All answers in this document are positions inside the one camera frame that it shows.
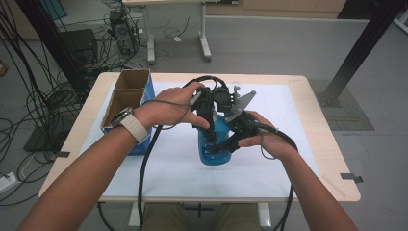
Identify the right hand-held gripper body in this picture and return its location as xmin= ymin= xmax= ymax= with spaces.
xmin=224 ymin=90 xmax=262 ymax=153

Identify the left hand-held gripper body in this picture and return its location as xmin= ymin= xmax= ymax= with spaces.
xmin=191 ymin=85 xmax=242 ymax=129

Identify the blue bottle with white cap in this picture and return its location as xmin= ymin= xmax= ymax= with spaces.
xmin=197 ymin=114 xmax=233 ymax=167

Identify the person's right hand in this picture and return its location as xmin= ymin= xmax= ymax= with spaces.
xmin=238 ymin=110 xmax=300 ymax=162

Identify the person's left hand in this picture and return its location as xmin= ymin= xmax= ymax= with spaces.
xmin=133 ymin=81 xmax=211 ymax=130

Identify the white table mat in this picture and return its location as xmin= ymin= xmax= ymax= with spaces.
xmin=102 ymin=81 xmax=321 ymax=198

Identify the person's right leg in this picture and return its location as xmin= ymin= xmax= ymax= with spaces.
xmin=212 ymin=202 xmax=260 ymax=231

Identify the person's leg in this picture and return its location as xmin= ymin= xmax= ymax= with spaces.
xmin=142 ymin=202 xmax=183 ymax=231
xmin=212 ymin=202 xmax=260 ymax=231

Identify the smartwatch with white band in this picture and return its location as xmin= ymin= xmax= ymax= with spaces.
xmin=110 ymin=106 xmax=151 ymax=144

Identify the white table leg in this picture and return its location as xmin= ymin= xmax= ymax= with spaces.
xmin=256 ymin=202 xmax=272 ymax=231
xmin=127 ymin=201 xmax=143 ymax=231

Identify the open blue cardboard box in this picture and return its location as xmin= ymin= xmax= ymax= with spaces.
xmin=100 ymin=68 xmax=156 ymax=157

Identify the person's left leg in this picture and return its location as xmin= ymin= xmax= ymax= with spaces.
xmin=142 ymin=202 xmax=183 ymax=231

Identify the grey floor mat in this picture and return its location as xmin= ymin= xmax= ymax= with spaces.
xmin=307 ymin=79 xmax=375 ymax=132

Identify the light wooden cabinet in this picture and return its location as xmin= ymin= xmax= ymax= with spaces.
xmin=205 ymin=0 xmax=347 ymax=19

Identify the black computer tower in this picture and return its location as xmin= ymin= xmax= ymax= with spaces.
xmin=109 ymin=9 xmax=139 ymax=56

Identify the black equipment case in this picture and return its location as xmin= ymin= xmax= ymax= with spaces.
xmin=59 ymin=28 xmax=99 ymax=65

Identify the black floor mat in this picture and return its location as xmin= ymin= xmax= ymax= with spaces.
xmin=22 ymin=112 xmax=78 ymax=153

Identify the teal panel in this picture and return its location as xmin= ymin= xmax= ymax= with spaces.
xmin=39 ymin=0 xmax=68 ymax=21

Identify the white power strip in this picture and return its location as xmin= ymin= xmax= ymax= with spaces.
xmin=0 ymin=171 xmax=17 ymax=193

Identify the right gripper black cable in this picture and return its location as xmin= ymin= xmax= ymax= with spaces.
xmin=256 ymin=123 xmax=299 ymax=231

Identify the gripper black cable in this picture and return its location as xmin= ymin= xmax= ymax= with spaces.
xmin=138 ymin=75 xmax=229 ymax=231
xmin=256 ymin=123 xmax=299 ymax=231

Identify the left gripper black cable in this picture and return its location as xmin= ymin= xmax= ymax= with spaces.
xmin=138 ymin=75 xmax=229 ymax=231

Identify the black metal post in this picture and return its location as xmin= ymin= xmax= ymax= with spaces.
xmin=13 ymin=0 xmax=92 ymax=94
xmin=316 ymin=0 xmax=408 ymax=109

